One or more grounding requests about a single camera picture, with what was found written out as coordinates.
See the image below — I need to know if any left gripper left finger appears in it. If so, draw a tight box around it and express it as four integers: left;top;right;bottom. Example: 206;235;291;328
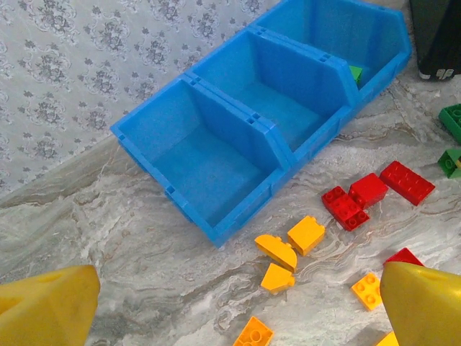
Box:
0;265;101;346

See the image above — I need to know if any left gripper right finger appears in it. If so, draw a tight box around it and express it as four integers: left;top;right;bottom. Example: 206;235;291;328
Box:
380;261;461;346

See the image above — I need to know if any red long lego brick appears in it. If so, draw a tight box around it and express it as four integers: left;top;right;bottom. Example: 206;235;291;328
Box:
379;160;437;207
382;247;426;268

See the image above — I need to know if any yellow small square lego brick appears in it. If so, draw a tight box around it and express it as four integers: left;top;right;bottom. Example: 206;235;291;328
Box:
351;272;384;312

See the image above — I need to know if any red square lego brick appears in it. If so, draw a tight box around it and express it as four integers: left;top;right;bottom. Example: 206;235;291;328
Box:
321;185;372;232

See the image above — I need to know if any red cube lego brick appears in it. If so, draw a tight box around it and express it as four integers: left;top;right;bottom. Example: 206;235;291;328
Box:
348;172;390;210

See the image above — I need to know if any yellow cube lego brick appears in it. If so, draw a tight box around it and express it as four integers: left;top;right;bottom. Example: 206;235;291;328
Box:
287;215;326;257

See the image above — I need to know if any yellow sloped lego brick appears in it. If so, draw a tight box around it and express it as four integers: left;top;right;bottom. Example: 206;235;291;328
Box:
260;262;297;295

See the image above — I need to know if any yellow half-round lego brick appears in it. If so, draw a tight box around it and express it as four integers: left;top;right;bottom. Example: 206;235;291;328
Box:
254;234;299;274

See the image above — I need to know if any yellow long lego brick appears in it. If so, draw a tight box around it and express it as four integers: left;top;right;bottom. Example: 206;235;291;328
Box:
231;316;274;346

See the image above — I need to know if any light green lego brick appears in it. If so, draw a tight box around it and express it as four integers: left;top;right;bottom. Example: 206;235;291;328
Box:
348;65;364;88

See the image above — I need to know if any black hard case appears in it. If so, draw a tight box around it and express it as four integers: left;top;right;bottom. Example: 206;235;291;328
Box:
408;0;461;81

